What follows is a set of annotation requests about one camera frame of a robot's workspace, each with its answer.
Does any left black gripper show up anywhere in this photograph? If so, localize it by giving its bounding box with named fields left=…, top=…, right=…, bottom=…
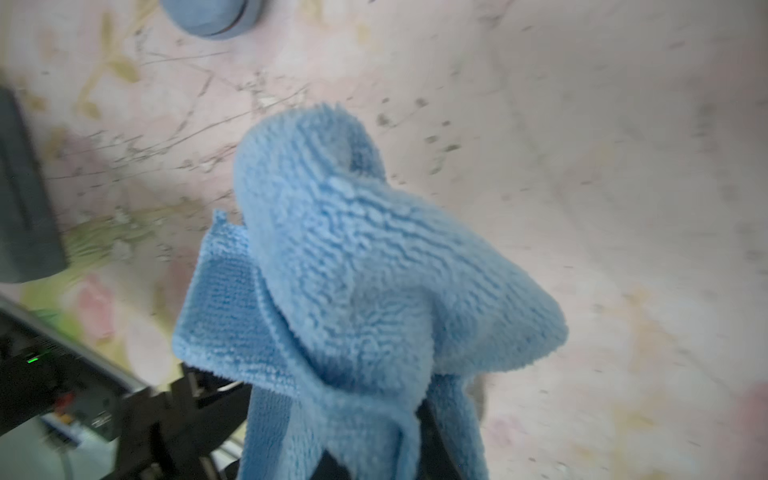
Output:
left=113, top=364, right=252, bottom=479

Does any dark grey eyeglass case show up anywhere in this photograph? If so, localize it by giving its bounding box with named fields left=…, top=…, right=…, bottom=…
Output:
left=1, top=87, right=68, bottom=283

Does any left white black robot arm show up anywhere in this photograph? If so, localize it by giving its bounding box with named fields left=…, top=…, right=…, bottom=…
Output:
left=1, top=299, right=251, bottom=479

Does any blue microfiber cloth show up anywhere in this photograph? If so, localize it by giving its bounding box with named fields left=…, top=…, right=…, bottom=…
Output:
left=172, top=105, right=568, bottom=479

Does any blue eyeglass case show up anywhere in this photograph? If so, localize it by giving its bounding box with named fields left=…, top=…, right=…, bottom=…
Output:
left=159, top=0, right=266, bottom=40

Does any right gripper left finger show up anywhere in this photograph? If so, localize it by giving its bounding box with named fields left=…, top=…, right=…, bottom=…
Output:
left=310, top=451, right=351, bottom=480

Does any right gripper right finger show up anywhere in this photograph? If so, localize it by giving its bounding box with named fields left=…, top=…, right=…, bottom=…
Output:
left=417, top=400, right=463, bottom=480

